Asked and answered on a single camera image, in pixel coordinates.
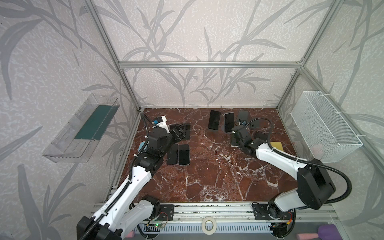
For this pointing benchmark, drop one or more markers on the yellow green sponge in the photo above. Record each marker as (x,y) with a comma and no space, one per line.
(277,145)

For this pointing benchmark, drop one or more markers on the white wire wall basket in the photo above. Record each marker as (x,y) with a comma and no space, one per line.
(325,131)

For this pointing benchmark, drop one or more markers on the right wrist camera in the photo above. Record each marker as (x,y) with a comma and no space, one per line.
(242,122)

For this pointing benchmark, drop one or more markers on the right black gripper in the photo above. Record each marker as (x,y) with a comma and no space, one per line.
(237,130)

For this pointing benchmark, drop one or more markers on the white tape roll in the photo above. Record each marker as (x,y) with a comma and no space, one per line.
(209,226)

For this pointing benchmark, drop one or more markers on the purple pink scoop right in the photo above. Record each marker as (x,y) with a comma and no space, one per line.
(325,232)

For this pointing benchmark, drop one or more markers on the black phone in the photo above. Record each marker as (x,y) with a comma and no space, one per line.
(214,120)
(186,129)
(229,122)

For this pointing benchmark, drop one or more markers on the wood ring grey stand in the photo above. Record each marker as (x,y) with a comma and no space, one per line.
(243,116)

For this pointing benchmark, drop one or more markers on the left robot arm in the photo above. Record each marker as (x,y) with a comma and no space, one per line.
(118,217)

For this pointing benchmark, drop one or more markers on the purple pink brush left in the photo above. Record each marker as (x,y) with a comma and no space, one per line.
(131,234)

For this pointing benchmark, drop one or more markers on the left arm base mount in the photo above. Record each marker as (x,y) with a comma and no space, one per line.
(163,212)

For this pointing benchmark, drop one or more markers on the clear plastic wall shelf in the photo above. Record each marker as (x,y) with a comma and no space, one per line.
(79,138)

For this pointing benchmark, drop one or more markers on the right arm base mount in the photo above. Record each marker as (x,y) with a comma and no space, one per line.
(263,211)

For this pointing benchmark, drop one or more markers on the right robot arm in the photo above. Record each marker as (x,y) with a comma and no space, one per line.
(314,184)

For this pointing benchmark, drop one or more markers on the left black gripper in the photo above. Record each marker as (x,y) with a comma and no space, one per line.
(175,131)

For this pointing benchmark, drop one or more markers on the light blue spatula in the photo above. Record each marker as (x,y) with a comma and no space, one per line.
(141,146)

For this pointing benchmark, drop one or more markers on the black folding phone stand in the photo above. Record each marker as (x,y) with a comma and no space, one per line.
(261,136)

